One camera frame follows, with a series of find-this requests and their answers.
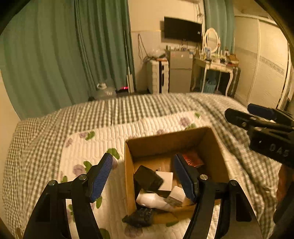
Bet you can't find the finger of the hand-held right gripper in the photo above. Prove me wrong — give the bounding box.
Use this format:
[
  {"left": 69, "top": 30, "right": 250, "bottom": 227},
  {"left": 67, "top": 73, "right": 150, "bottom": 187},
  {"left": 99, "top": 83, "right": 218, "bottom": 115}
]
[
  {"left": 225, "top": 108, "right": 277, "bottom": 132},
  {"left": 248, "top": 103, "right": 294, "bottom": 129}
]

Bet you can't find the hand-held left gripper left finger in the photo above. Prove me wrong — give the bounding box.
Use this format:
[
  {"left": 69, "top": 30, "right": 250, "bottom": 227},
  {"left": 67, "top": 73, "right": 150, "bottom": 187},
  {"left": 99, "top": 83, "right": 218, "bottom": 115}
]
[{"left": 23, "top": 152, "right": 113, "bottom": 239}]

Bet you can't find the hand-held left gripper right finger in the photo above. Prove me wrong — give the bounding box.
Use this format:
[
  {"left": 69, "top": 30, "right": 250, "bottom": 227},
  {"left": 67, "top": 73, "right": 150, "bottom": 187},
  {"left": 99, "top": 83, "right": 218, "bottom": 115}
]
[{"left": 173, "top": 154, "right": 263, "bottom": 239}]

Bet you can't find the small white box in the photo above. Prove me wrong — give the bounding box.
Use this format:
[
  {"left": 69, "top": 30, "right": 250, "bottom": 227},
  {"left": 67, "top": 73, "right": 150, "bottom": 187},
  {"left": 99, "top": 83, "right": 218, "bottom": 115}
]
[{"left": 155, "top": 170, "right": 174, "bottom": 192}]

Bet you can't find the red patterned box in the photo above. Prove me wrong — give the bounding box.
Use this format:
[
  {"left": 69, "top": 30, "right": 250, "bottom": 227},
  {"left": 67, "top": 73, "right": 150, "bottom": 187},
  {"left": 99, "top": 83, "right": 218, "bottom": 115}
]
[{"left": 181, "top": 150, "right": 205, "bottom": 168}]

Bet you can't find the white tube with red band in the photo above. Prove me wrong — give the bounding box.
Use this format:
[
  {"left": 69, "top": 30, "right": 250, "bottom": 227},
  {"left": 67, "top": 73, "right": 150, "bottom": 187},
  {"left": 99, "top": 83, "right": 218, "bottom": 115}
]
[{"left": 165, "top": 186, "right": 187, "bottom": 207}]

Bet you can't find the brown cardboard box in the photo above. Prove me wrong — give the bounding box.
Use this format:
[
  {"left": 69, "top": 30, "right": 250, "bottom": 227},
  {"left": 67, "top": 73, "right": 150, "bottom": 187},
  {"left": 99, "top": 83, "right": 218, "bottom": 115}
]
[{"left": 124, "top": 126, "right": 230, "bottom": 227}]

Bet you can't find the black rectangular case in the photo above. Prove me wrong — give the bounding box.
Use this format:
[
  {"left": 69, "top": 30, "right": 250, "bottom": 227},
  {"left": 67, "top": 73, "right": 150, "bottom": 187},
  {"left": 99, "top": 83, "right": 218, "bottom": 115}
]
[{"left": 134, "top": 165, "right": 164, "bottom": 193}]

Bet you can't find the white plastic bottle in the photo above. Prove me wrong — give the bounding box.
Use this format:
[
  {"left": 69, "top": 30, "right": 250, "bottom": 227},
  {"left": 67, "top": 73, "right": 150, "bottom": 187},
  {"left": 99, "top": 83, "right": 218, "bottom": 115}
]
[{"left": 135, "top": 192, "right": 175, "bottom": 212}]

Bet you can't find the black remote control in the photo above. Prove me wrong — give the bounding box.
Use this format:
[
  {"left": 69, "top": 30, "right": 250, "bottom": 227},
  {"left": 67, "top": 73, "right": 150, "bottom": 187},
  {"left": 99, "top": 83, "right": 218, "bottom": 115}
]
[{"left": 122, "top": 207, "right": 157, "bottom": 228}]

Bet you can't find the person's right hand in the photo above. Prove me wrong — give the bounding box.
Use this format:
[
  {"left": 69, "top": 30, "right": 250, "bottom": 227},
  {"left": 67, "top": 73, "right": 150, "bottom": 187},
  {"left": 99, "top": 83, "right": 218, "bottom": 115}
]
[{"left": 277, "top": 164, "right": 294, "bottom": 204}]

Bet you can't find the floral quilted mat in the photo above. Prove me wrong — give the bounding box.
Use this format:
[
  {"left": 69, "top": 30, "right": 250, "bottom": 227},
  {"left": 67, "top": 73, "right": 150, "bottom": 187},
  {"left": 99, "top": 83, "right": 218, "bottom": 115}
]
[{"left": 58, "top": 111, "right": 222, "bottom": 239}]

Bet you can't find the blue basket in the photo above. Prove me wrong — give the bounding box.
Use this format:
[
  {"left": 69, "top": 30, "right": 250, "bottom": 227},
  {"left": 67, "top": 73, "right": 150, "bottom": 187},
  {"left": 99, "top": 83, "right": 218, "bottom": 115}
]
[{"left": 202, "top": 78, "right": 217, "bottom": 93}]

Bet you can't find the white louvred wardrobe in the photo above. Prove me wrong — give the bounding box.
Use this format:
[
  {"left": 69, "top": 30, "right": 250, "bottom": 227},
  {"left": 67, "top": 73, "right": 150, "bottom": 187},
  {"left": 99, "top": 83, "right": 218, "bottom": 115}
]
[{"left": 233, "top": 14, "right": 294, "bottom": 110}]

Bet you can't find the white dressing table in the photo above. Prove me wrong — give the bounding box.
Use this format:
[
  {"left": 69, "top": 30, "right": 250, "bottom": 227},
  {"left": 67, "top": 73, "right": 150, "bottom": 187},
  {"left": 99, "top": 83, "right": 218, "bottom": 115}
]
[{"left": 191, "top": 57, "right": 241, "bottom": 98}]

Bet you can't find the green checked blanket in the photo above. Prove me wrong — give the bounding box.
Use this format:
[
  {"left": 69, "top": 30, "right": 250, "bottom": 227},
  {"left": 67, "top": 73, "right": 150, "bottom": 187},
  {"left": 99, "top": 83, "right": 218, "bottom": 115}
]
[{"left": 2, "top": 92, "right": 284, "bottom": 239}]

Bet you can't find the grey small fridge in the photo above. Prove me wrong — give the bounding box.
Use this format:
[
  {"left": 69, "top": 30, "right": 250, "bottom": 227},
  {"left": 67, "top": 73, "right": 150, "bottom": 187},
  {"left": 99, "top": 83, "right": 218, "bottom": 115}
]
[{"left": 169, "top": 50, "right": 194, "bottom": 93}]

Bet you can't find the white oval mirror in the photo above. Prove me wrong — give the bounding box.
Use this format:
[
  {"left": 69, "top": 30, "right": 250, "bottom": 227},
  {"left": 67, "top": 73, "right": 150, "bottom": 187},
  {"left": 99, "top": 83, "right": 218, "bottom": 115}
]
[{"left": 202, "top": 28, "right": 221, "bottom": 55}]

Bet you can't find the clear water jug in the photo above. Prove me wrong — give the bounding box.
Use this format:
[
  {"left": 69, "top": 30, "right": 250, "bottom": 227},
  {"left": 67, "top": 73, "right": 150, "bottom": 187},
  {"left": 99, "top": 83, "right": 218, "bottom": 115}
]
[{"left": 92, "top": 83, "right": 117, "bottom": 101}]

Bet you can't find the narrow green curtain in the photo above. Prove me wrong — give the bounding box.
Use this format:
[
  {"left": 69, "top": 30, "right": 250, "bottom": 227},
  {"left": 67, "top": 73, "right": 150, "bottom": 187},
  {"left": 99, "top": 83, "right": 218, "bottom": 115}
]
[{"left": 204, "top": 0, "right": 235, "bottom": 54}]

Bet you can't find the white mop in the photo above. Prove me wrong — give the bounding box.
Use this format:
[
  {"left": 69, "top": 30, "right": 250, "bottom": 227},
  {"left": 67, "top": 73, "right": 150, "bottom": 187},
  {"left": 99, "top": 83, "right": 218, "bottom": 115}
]
[{"left": 123, "top": 30, "right": 135, "bottom": 93}]

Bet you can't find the clear plastic bag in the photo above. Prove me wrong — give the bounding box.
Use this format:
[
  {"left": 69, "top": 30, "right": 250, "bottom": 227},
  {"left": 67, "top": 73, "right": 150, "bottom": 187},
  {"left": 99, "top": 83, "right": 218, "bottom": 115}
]
[{"left": 147, "top": 47, "right": 166, "bottom": 59}]

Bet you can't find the wide green curtain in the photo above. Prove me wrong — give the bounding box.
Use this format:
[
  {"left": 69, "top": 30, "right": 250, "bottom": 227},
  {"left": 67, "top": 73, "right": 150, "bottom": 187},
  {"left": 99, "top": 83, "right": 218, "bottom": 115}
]
[{"left": 0, "top": 0, "right": 98, "bottom": 120}]

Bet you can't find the black wall television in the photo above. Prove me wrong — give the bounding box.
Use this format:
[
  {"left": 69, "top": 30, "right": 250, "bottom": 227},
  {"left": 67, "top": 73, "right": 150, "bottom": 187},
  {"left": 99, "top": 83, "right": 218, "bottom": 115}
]
[{"left": 164, "top": 16, "right": 202, "bottom": 43}]

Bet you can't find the black hanging cable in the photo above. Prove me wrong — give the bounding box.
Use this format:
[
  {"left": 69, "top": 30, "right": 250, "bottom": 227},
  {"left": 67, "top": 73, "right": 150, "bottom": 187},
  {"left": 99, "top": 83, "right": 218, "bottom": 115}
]
[{"left": 137, "top": 33, "right": 150, "bottom": 63}]

